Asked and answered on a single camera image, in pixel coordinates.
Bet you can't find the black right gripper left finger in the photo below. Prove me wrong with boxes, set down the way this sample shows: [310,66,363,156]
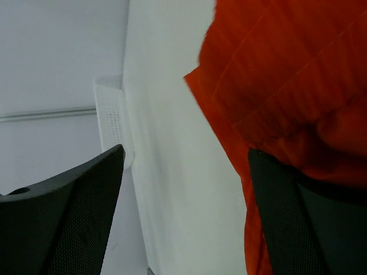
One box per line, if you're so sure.
[1,145,125,274]

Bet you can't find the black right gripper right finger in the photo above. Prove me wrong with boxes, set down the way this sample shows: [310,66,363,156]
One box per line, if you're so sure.
[248,150,366,274]

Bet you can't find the orange shorts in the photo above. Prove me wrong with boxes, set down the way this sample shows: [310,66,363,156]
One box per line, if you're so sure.
[185,1,366,274]

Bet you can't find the white plastic basket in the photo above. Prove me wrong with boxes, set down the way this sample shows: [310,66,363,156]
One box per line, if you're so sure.
[94,74,134,170]

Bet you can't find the left aluminium frame post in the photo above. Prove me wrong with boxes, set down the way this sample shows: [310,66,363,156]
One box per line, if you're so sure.
[1,106,97,123]

